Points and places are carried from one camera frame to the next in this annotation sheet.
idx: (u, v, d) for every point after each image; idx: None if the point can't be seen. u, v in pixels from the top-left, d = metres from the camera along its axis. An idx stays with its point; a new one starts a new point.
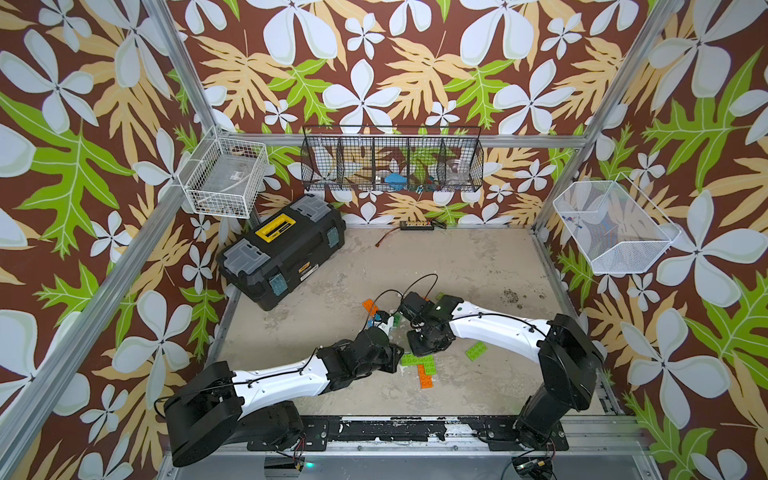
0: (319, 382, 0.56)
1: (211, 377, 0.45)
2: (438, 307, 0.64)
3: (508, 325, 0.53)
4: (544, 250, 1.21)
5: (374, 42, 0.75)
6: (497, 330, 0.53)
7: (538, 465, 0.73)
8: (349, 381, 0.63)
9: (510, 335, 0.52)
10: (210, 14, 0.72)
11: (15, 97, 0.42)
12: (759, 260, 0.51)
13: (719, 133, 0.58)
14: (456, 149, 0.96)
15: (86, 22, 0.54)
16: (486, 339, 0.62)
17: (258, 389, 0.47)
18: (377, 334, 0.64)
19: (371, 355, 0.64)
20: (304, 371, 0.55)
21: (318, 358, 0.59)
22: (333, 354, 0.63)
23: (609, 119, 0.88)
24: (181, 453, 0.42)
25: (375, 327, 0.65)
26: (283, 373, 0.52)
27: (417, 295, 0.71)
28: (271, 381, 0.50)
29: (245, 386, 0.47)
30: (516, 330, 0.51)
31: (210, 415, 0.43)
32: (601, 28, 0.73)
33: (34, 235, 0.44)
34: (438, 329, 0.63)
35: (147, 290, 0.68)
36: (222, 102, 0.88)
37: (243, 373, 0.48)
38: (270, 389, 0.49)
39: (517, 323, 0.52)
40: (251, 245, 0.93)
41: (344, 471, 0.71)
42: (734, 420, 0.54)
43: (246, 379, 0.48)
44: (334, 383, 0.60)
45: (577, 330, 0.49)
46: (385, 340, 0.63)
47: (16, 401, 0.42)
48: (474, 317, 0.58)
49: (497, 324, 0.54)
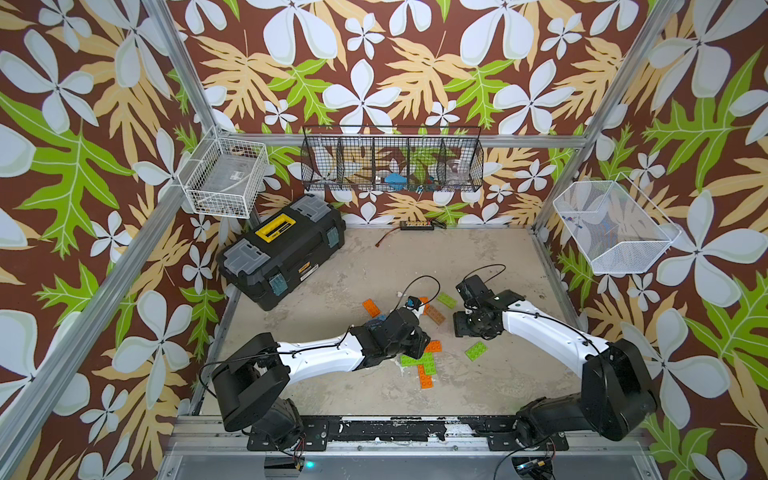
0: (354, 357, 0.57)
1: (257, 346, 0.47)
2: (495, 299, 0.65)
3: (562, 333, 0.52)
4: (544, 250, 1.21)
5: (374, 42, 0.75)
6: (551, 332, 0.53)
7: (538, 465, 0.73)
8: (382, 359, 0.65)
9: (560, 341, 0.51)
10: (210, 14, 0.72)
11: (15, 97, 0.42)
12: (759, 260, 0.51)
13: (719, 133, 0.58)
14: (456, 150, 0.96)
15: (85, 22, 0.54)
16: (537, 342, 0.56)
17: (302, 360, 0.49)
18: (407, 314, 0.64)
19: (402, 335, 0.66)
20: (341, 347, 0.56)
21: (353, 336, 0.60)
22: (367, 332, 0.64)
23: (609, 119, 0.88)
24: (232, 418, 0.43)
25: (404, 306, 0.66)
26: (322, 346, 0.54)
27: (478, 280, 0.72)
28: (313, 353, 0.51)
29: (290, 356, 0.48)
30: (568, 339, 0.50)
31: (259, 381, 0.44)
32: (601, 28, 0.73)
33: (34, 235, 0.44)
34: (489, 319, 0.65)
35: (147, 290, 0.68)
36: (222, 103, 0.88)
37: (285, 344, 0.49)
38: (313, 360, 0.50)
39: (572, 333, 0.51)
40: (251, 245, 0.93)
41: (344, 471, 0.71)
42: (734, 420, 0.54)
43: (290, 350, 0.49)
44: (367, 359, 0.61)
45: (640, 361, 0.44)
46: (416, 321, 0.64)
47: (16, 401, 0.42)
48: (529, 314, 0.58)
49: (551, 328, 0.53)
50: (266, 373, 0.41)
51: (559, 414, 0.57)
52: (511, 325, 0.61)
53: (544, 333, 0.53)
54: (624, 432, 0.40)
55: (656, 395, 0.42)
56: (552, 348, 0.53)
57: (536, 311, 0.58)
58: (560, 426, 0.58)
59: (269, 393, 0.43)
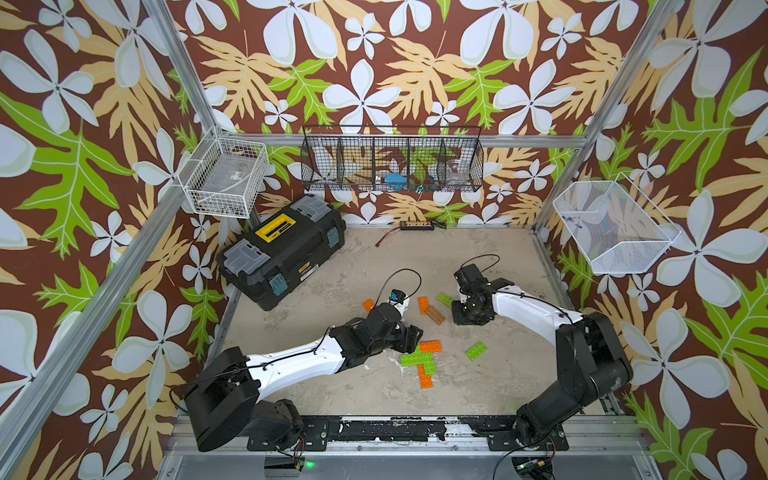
0: (333, 360, 0.56)
1: (226, 362, 0.45)
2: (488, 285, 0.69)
3: (544, 308, 0.56)
4: (544, 250, 1.21)
5: (374, 42, 0.75)
6: (534, 308, 0.57)
7: (538, 465, 0.73)
8: (364, 358, 0.63)
9: (542, 315, 0.54)
10: (209, 13, 0.71)
11: (15, 97, 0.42)
12: (759, 260, 0.51)
13: (719, 133, 0.58)
14: (456, 150, 0.96)
15: (86, 22, 0.54)
16: (522, 322, 0.60)
17: (274, 371, 0.47)
18: (390, 309, 0.63)
19: (385, 333, 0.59)
20: (318, 352, 0.55)
21: (332, 337, 0.59)
22: (348, 332, 0.62)
23: (609, 119, 0.88)
24: (205, 437, 0.42)
25: (385, 301, 0.65)
26: (299, 354, 0.52)
27: (475, 269, 0.76)
28: (285, 363, 0.49)
29: (261, 368, 0.47)
30: (547, 312, 0.54)
31: (228, 399, 0.43)
32: (601, 28, 0.73)
33: (34, 235, 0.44)
34: (481, 304, 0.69)
35: (147, 290, 0.68)
36: (222, 103, 0.88)
37: (256, 356, 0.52)
38: (285, 370, 0.49)
39: (551, 307, 0.56)
40: (251, 245, 0.93)
41: (344, 471, 0.71)
42: (734, 420, 0.54)
43: (260, 362, 0.47)
44: (350, 360, 0.60)
45: (611, 332, 0.49)
46: (398, 315, 0.63)
47: (16, 401, 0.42)
48: (517, 293, 0.63)
49: (534, 303, 0.58)
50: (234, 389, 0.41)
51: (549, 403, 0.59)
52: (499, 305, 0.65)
53: (528, 309, 0.57)
54: (595, 393, 0.46)
55: (626, 363, 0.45)
56: (533, 324, 0.57)
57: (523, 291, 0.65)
58: (555, 416, 0.59)
59: (237, 410, 0.42)
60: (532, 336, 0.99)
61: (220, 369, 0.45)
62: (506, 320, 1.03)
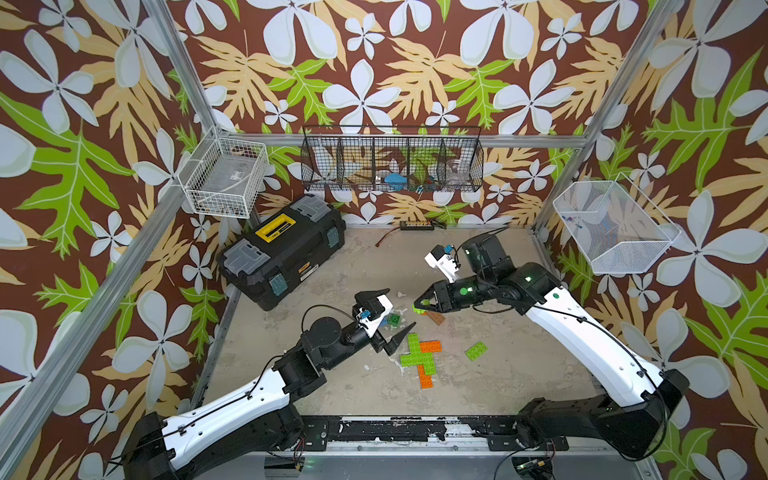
0: (273, 400, 0.51)
1: (143, 429, 0.43)
2: (526, 277, 0.50)
3: (610, 353, 0.43)
4: (544, 250, 1.21)
5: (374, 42, 0.75)
6: (596, 349, 0.44)
7: (538, 465, 0.73)
8: (321, 383, 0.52)
9: (609, 364, 0.43)
10: (210, 13, 0.72)
11: (15, 97, 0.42)
12: (760, 260, 0.51)
13: (719, 133, 0.58)
14: (456, 150, 0.96)
15: (86, 22, 0.54)
16: (575, 353, 0.47)
17: (194, 432, 0.45)
18: (325, 328, 0.52)
19: (325, 354, 0.54)
20: (254, 394, 0.50)
21: (272, 371, 0.54)
22: (294, 359, 0.57)
23: (609, 119, 0.88)
24: None
25: (318, 320, 0.53)
26: (229, 404, 0.48)
27: (498, 247, 0.54)
28: (209, 419, 0.46)
29: (178, 434, 0.44)
30: (619, 363, 0.42)
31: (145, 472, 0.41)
32: (601, 28, 0.73)
33: (34, 235, 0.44)
34: (508, 300, 0.51)
35: (147, 290, 0.68)
36: (222, 103, 0.88)
37: (176, 419, 0.45)
38: (209, 428, 0.45)
39: (624, 355, 0.43)
40: (251, 245, 0.93)
41: (344, 471, 0.71)
42: (734, 420, 0.54)
43: (180, 426, 0.45)
44: (303, 389, 0.55)
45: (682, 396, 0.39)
46: (334, 335, 0.51)
47: (16, 401, 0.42)
48: (573, 320, 0.46)
49: (599, 344, 0.44)
50: (148, 463, 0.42)
51: (564, 420, 0.56)
52: (536, 315, 0.49)
53: (587, 347, 0.44)
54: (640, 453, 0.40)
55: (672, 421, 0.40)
56: (592, 363, 0.45)
57: (584, 315, 0.47)
58: (563, 429, 0.58)
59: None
60: (532, 336, 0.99)
61: (138, 437, 0.44)
62: (506, 320, 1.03)
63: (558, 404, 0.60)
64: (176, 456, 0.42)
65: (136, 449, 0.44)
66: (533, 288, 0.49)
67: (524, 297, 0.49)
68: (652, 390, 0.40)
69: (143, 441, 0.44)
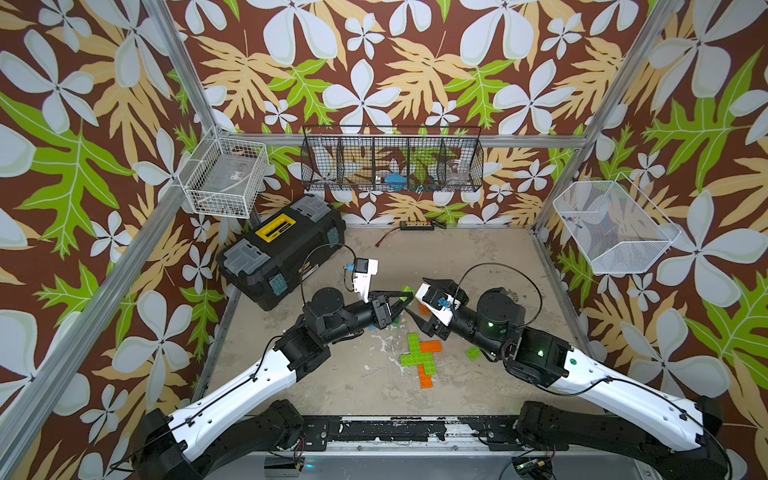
0: (278, 380, 0.50)
1: (150, 425, 0.42)
2: (537, 352, 0.49)
3: (648, 405, 0.43)
4: (544, 250, 1.21)
5: (374, 42, 0.75)
6: (634, 405, 0.43)
7: (538, 465, 0.73)
8: (325, 357, 0.56)
9: (653, 417, 0.42)
10: (209, 13, 0.71)
11: (15, 97, 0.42)
12: (759, 260, 0.51)
13: (719, 133, 0.58)
14: (456, 150, 0.96)
15: (86, 22, 0.54)
16: (608, 409, 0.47)
17: (204, 421, 0.43)
18: (327, 297, 0.52)
19: (330, 325, 0.53)
20: (259, 376, 0.49)
21: (274, 350, 0.53)
22: (295, 336, 0.55)
23: (609, 119, 0.88)
24: None
25: (319, 291, 0.52)
26: (233, 390, 0.47)
27: (520, 316, 0.45)
28: (217, 406, 0.45)
29: (186, 425, 0.42)
30: (662, 413, 0.42)
31: (158, 465, 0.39)
32: (601, 28, 0.73)
33: (34, 235, 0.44)
34: (526, 376, 0.48)
35: (147, 290, 0.68)
36: (222, 103, 0.88)
37: (182, 411, 0.44)
38: (219, 415, 0.44)
39: (659, 402, 0.43)
40: (251, 245, 0.93)
41: (344, 471, 0.71)
42: (733, 420, 0.54)
43: (187, 417, 0.43)
44: (307, 364, 0.53)
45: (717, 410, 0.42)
46: (337, 302, 0.51)
47: (15, 402, 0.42)
48: (600, 382, 0.45)
49: (636, 399, 0.44)
50: (161, 458, 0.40)
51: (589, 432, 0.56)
52: (560, 385, 0.48)
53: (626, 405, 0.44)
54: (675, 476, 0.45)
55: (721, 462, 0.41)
56: (631, 418, 0.45)
57: (605, 374, 0.46)
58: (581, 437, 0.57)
59: (176, 472, 0.39)
60: None
61: (145, 435, 0.42)
62: None
63: (581, 419, 0.59)
64: (188, 447, 0.41)
65: (146, 447, 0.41)
66: (548, 362, 0.47)
67: (545, 373, 0.47)
68: (701, 432, 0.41)
69: (153, 438, 0.44)
